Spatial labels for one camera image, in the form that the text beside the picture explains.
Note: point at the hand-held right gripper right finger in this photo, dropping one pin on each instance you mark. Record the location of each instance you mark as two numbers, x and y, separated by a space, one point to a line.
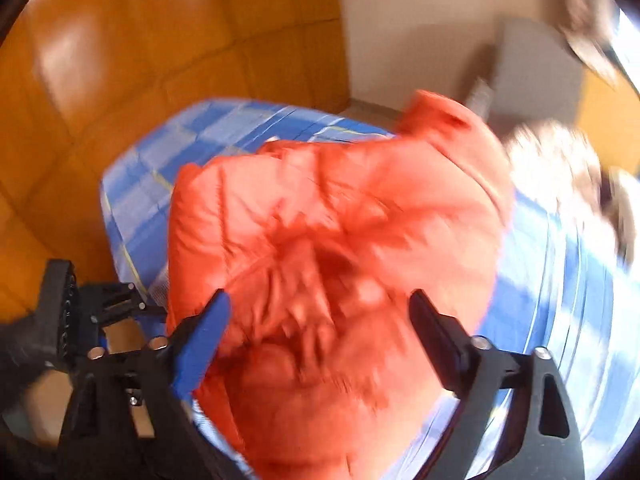
440 345

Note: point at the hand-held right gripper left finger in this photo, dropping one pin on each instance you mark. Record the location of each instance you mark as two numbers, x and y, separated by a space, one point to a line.
200 345

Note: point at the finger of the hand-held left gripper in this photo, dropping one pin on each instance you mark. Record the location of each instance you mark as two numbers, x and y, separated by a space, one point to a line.
115 302

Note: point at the orange down jacket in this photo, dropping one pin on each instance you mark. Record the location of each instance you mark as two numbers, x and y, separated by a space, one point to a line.
325 200

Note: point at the blue plaid bed sheet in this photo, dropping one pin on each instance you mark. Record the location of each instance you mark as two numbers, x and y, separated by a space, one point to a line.
550 300

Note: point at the beige quilted cloth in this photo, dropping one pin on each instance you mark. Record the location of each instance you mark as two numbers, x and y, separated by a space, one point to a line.
550 165

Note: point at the orange wooden wardrobe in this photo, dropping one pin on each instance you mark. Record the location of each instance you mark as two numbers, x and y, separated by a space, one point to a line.
125 60

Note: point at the grey yellow blue headboard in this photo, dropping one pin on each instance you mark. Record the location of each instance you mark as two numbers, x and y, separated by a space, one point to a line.
535 65

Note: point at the bright window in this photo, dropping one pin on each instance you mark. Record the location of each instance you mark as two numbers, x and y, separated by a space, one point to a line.
629 45

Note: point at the short beige curtain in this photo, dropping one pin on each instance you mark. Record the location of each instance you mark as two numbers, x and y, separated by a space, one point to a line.
585 15

